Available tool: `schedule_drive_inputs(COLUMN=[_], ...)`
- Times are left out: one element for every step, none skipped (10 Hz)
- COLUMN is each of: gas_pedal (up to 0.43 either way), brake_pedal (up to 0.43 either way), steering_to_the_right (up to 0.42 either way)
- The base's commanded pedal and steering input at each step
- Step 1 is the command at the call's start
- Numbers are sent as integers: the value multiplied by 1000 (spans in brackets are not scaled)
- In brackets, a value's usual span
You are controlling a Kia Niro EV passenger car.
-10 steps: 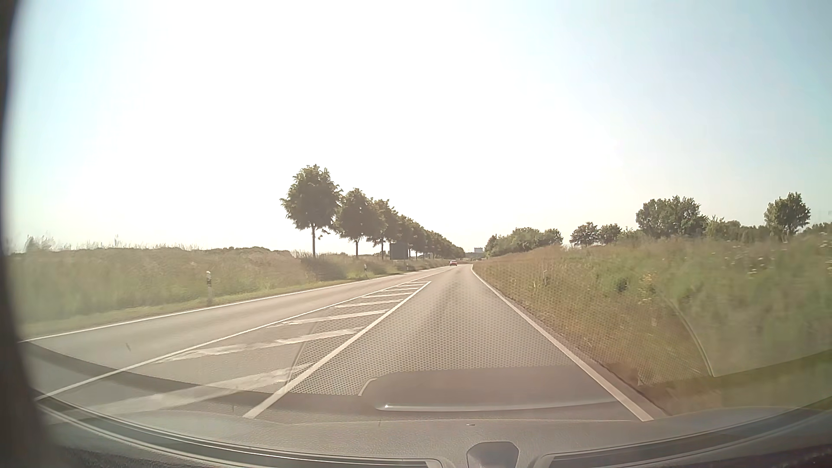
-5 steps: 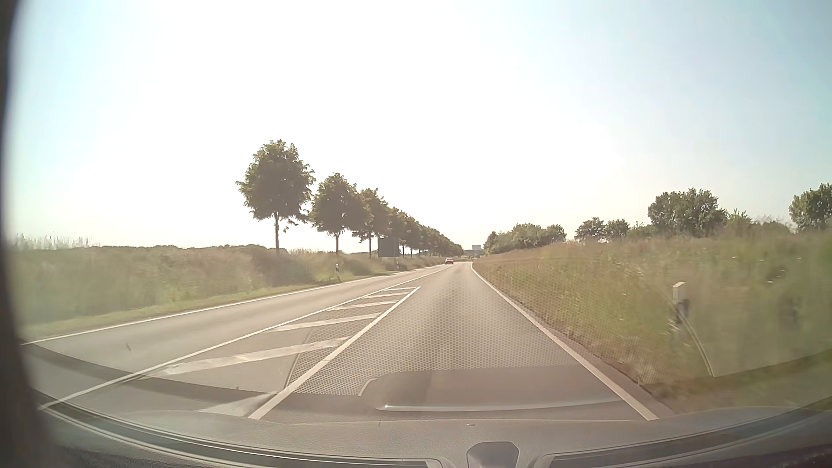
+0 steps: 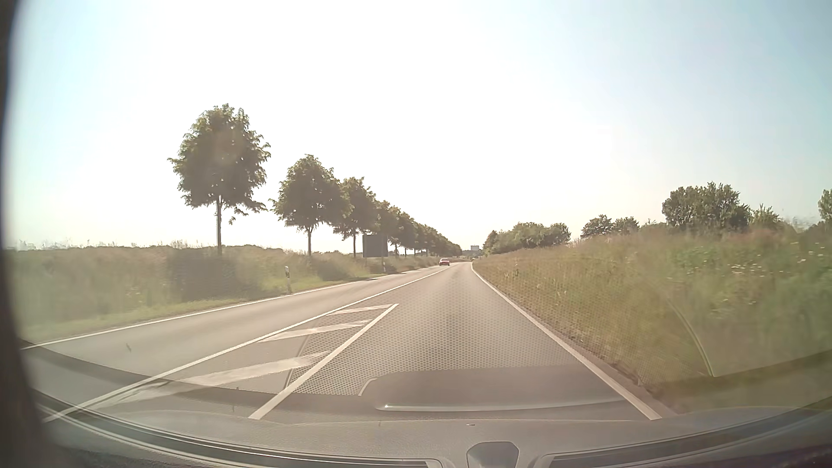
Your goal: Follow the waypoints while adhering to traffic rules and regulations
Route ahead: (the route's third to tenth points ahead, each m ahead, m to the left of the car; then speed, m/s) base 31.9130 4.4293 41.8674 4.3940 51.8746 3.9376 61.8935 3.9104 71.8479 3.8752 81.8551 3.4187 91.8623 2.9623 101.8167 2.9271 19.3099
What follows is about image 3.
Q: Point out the large road sign board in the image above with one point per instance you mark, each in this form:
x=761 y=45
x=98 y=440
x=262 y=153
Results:
x=375 y=246

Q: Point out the grey asphalt road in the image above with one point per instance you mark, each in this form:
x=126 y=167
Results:
x=448 y=318

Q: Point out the car's own bonnet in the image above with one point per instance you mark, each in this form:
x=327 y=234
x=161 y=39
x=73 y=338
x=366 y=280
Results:
x=416 y=439

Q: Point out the row of trees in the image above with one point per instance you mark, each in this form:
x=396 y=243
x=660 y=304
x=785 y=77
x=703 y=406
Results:
x=221 y=162

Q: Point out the grassy bank with wildflowers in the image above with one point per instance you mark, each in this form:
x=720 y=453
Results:
x=682 y=299

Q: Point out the grass verge with tall grass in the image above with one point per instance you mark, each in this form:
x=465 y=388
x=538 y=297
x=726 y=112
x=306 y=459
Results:
x=130 y=279

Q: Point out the group of bushy trees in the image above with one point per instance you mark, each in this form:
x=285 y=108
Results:
x=705 y=208

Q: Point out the black and white marker post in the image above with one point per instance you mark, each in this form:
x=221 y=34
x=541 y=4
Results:
x=288 y=276

